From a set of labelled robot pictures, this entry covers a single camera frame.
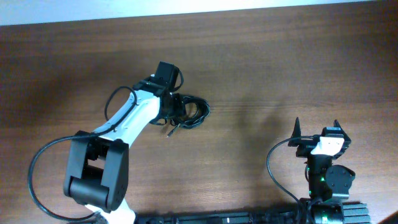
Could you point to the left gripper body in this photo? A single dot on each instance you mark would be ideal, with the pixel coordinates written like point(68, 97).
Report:
point(176, 106)

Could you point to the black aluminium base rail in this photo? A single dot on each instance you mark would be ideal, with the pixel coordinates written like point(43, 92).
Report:
point(352, 213)

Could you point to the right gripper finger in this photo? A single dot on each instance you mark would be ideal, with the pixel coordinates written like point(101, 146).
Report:
point(337, 125)
point(296, 134)

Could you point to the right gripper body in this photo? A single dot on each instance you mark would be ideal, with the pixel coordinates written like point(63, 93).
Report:
point(305, 150)

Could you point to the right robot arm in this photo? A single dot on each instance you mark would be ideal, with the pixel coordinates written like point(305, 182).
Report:
point(328, 184)

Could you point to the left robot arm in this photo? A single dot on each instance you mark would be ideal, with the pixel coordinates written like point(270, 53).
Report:
point(97, 172)

